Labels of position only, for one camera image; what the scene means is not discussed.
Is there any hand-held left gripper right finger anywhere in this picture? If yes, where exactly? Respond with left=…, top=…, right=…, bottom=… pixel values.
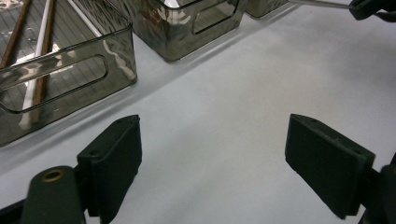
left=284, top=113, right=376, bottom=220

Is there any white table sheet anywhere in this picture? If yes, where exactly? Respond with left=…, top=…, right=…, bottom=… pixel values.
left=0, top=0, right=396, bottom=224

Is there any brown wooden chopstick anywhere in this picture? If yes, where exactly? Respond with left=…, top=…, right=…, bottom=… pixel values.
left=0, top=0, right=33, bottom=69
left=30, top=0, right=58, bottom=125

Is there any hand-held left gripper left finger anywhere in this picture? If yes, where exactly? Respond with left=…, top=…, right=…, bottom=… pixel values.
left=77, top=114, right=143, bottom=224

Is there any smoky clear plastic bin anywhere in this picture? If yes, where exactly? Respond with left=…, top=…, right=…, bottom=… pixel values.
left=0, top=0, right=138, bottom=147
left=244, top=0, right=291, bottom=19
left=106, top=0, right=248, bottom=63

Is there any white chopstick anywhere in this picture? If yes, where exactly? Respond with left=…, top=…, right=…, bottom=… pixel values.
left=18, top=0, right=52, bottom=131
left=66, top=0, right=105, bottom=39

